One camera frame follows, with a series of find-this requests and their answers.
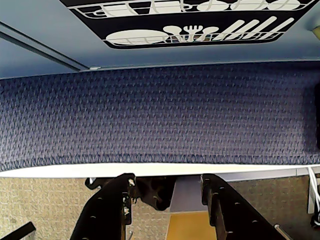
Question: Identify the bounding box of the black metal bar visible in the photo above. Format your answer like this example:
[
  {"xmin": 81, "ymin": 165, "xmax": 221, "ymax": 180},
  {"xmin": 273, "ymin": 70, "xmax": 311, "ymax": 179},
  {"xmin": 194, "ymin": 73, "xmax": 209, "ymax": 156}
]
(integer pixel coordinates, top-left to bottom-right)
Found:
[{"xmin": 0, "ymin": 221, "xmax": 36, "ymax": 240}]

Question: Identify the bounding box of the white cable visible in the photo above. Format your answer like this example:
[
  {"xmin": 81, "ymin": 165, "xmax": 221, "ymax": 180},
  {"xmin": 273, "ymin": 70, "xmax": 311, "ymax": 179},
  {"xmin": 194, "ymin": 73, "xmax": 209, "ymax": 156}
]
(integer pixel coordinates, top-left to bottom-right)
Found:
[{"xmin": 307, "ymin": 166, "xmax": 320, "ymax": 226}]

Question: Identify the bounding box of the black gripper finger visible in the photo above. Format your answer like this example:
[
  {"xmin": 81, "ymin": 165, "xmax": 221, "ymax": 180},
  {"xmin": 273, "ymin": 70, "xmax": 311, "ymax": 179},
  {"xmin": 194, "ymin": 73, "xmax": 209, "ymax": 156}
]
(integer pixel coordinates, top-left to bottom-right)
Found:
[
  {"xmin": 200, "ymin": 173, "xmax": 294, "ymax": 240},
  {"xmin": 69, "ymin": 172, "xmax": 137, "ymax": 240}
]

